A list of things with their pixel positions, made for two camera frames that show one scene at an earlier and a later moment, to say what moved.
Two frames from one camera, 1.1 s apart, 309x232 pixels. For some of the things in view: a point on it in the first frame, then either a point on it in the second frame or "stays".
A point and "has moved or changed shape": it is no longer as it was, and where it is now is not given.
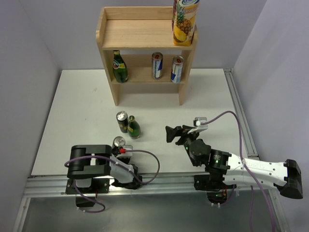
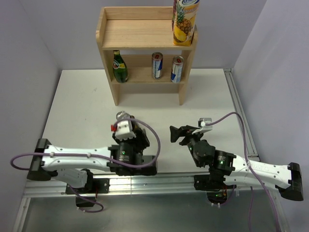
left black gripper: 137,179 -> 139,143
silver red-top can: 176,69 stays
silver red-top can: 157,65 stays
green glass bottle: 120,69 stays
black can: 118,141 has moved or changed shape
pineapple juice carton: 184,21 stays
